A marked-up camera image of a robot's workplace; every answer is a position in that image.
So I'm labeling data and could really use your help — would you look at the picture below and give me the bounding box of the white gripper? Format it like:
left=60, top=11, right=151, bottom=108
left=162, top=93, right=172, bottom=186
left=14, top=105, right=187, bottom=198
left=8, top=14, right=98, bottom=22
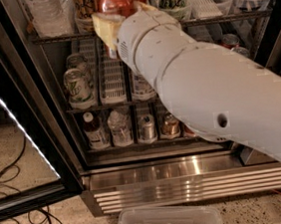
left=92, top=0, right=196, bottom=87

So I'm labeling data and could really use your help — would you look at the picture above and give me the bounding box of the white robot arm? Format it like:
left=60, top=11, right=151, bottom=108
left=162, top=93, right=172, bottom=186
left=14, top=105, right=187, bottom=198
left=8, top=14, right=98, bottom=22
left=93, top=4, right=281, bottom=162

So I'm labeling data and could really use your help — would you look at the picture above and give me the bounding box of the gold tall can top shelf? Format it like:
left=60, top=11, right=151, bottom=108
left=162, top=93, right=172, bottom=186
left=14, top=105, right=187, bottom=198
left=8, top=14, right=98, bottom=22
left=73, top=0, right=99, bottom=32

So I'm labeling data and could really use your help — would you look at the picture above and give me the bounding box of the empty white shelf tray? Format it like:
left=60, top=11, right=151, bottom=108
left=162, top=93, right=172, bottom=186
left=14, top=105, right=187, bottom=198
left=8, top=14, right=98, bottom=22
left=93, top=35, right=128, bottom=107

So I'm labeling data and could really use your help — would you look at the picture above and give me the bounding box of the silver can behind middle shelf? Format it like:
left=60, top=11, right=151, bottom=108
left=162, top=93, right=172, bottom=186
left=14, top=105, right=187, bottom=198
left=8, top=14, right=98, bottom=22
left=66, top=53, right=94, bottom=86

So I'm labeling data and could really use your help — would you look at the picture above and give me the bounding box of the clear water bottle top shelf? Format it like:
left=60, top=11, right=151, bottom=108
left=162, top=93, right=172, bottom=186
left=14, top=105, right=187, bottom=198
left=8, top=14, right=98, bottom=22
left=25, top=0, right=74, bottom=38

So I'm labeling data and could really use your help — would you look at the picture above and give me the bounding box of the brown tea bottle middle shelf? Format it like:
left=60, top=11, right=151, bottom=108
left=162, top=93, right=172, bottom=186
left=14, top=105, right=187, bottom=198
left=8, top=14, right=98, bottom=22
left=131, top=72, right=155, bottom=101

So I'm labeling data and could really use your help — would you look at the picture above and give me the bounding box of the green white can middle shelf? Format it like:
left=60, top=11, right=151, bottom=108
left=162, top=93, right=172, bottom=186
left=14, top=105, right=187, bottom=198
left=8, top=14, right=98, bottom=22
left=64, top=68, right=93, bottom=110

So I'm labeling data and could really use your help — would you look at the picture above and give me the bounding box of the red coke can rear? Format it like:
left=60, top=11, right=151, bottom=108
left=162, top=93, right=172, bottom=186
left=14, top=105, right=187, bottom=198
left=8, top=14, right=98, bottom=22
left=220, top=33, right=240, bottom=49

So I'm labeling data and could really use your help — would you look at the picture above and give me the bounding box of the water bottle bottom shelf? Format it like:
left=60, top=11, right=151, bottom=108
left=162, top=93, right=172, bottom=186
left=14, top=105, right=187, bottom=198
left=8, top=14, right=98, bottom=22
left=108, top=110, right=133, bottom=147

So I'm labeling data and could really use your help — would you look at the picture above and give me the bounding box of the silver can bottom shelf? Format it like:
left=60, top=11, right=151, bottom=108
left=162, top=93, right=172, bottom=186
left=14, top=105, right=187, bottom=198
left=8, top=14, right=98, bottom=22
left=140, top=114, right=156, bottom=141

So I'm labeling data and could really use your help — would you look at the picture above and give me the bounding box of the red coke can front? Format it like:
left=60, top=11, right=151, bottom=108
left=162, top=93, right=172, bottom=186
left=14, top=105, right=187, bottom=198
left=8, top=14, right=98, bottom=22
left=232, top=47, right=250, bottom=58

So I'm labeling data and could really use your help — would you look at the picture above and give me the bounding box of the tea bottle bottom shelf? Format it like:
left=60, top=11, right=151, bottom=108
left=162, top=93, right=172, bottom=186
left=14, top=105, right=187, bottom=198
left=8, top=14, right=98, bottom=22
left=83, top=112, right=110, bottom=149

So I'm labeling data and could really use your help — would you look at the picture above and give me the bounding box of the gold can bottom shelf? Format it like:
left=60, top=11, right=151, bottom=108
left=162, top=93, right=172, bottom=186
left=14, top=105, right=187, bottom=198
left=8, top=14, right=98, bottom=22
left=161, top=112, right=180, bottom=138

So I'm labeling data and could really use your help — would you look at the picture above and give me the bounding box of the red can bottom front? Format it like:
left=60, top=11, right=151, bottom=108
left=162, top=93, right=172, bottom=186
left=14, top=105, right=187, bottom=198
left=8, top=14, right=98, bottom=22
left=183, top=124, right=197, bottom=137

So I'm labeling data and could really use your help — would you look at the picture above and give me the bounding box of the stainless steel fridge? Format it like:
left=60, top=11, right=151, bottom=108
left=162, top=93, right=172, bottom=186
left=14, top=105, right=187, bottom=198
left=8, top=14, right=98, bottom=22
left=0, top=0, right=281, bottom=216

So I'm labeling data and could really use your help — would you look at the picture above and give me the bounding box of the open fridge glass door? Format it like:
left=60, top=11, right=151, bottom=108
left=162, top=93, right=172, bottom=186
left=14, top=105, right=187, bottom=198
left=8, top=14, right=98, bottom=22
left=0, top=1, right=86, bottom=224

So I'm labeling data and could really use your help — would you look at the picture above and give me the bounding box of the clear plastic bin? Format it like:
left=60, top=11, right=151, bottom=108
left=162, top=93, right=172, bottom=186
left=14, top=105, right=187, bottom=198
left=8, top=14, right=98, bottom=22
left=118, top=206, right=223, bottom=224

